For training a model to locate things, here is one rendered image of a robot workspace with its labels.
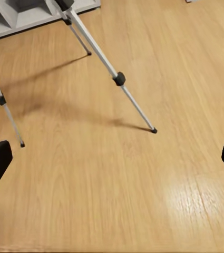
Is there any camera tripod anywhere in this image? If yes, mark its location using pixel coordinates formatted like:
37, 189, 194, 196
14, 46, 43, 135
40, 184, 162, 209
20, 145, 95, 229
0, 0, 157, 147

